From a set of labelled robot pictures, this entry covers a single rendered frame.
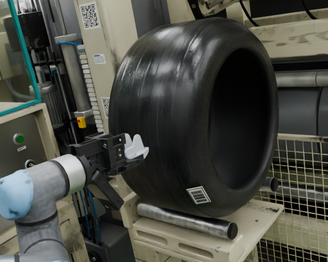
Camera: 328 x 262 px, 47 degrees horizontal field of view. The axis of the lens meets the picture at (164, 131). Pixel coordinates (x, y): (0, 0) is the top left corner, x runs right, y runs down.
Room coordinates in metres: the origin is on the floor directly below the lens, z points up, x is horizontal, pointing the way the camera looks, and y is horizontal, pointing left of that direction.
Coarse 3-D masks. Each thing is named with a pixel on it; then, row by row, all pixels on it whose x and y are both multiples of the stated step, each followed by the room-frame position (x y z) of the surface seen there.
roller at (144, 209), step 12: (144, 204) 1.08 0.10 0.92; (144, 216) 1.08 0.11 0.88; (156, 216) 1.03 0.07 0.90; (168, 216) 1.00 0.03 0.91; (180, 216) 0.98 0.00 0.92; (192, 216) 0.96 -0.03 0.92; (192, 228) 0.95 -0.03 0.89; (204, 228) 0.92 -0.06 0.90; (216, 228) 0.89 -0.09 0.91; (228, 228) 0.88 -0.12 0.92
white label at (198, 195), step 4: (192, 188) 0.81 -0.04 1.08; (196, 188) 0.81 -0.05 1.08; (200, 188) 0.81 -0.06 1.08; (188, 192) 0.82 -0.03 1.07; (192, 192) 0.82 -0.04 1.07; (196, 192) 0.82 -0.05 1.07; (200, 192) 0.81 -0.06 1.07; (204, 192) 0.81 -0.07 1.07; (192, 196) 0.83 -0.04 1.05; (196, 196) 0.82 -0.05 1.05; (200, 196) 0.82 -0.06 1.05; (204, 196) 0.82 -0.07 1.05; (196, 200) 0.83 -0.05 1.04; (200, 200) 0.83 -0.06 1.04; (204, 200) 0.83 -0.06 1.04; (208, 200) 0.82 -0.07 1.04
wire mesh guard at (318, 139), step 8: (280, 136) 1.26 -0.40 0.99; (288, 136) 1.24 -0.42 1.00; (296, 136) 1.22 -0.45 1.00; (304, 136) 1.21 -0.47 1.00; (312, 136) 1.19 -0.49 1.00; (320, 136) 1.18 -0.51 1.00; (320, 144) 1.18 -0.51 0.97; (304, 152) 1.22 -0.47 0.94; (312, 152) 1.20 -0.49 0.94; (304, 160) 1.22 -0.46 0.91; (312, 160) 1.20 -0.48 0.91; (272, 168) 1.29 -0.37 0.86; (280, 168) 1.27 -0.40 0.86; (288, 168) 1.26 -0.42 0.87; (296, 168) 1.24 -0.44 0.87; (304, 168) 1.22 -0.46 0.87; (312, 168) 1.20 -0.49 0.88; (288, 176) 1.26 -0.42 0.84; (312, 176) 1.20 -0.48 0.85; (312, 184) 1.20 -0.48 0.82; (272, 192) 1.30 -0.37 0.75; (320, 192) 1.19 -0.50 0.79; (280, 200) 1.29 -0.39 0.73; (320, 200) 1.19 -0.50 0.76; (288, 208) 1.27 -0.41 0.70; (272, 240) 1.32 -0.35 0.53; (312, 240) 1.21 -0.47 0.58; (280, 248) 1.30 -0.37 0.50; (248, 256) 1.39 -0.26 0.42; (288, 256) 1.27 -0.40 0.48
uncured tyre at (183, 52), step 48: (144, 48) 1.00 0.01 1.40; (192, 48) 0.90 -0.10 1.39; (240, 48) 1.04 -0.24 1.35; (144, 96) 0.89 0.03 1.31; (192, 96) 0.84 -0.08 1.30; (240, 96) 1.28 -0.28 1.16; (144, 144) 0.86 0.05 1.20; (192, 144) 0.81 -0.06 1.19; (240, 144) 1.23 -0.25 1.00; (144, 192) 0.93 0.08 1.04; (240, 192) 0.93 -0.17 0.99
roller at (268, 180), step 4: (264, 180) 1.10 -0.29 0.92; (268, 180) 1.09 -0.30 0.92; (272, 180) 1.09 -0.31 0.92; (276, 180) 1.10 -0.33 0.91; (264, 184) 1.09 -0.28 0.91; (268, 184) 1.09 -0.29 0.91; (272, 184) 1.08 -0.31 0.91; (276, 184) 1.10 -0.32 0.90; (260, 188) 1.11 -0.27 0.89; (264, 188) 1.10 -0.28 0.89; (268, 188) 1.09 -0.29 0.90; (272, 188) 1.08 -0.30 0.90; (276, 188) 1.09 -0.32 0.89
